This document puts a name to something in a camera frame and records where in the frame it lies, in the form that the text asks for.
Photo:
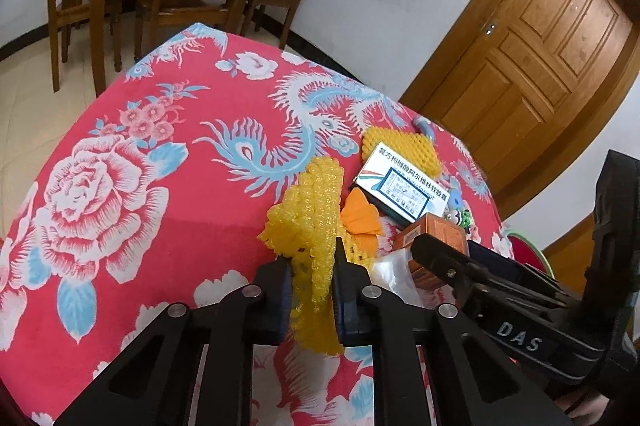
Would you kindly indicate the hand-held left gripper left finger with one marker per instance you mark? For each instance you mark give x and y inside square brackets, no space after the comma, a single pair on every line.
[282,301]

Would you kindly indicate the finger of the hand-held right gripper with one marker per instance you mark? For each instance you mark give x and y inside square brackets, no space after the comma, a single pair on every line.
[445,261]
[515,273]

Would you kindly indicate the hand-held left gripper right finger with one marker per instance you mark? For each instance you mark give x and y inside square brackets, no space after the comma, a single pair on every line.
[345,301]

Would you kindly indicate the red bucket with green rim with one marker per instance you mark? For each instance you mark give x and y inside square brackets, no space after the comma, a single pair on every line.
[525,251]

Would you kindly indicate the small orange box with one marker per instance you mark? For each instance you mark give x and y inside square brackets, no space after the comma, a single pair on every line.
[435,226]

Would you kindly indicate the clear plastic bag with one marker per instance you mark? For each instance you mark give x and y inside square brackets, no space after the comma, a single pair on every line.
[395,276]

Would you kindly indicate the orange paper piece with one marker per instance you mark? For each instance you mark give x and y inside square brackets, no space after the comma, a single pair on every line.
[360,216]

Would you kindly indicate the white medicine box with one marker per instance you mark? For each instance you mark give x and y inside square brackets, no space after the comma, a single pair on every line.
[400,186]

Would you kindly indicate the yellow foam fruit net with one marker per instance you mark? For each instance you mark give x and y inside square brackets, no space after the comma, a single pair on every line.
[315,206]
[400,146]

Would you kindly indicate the small green white toy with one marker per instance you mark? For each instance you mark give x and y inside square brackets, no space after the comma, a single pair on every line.
[460,218]

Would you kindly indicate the red floral printed cloth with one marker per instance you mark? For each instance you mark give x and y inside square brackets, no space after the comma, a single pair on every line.
[150,256]

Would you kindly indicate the wooden panel door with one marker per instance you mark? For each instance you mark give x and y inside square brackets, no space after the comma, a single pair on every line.
[540,56]

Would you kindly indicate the metal door lock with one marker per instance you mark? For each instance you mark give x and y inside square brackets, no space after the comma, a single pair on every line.
[489,29]

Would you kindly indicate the wooden side door frame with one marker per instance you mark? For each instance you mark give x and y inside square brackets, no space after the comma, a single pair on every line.
[570,246]

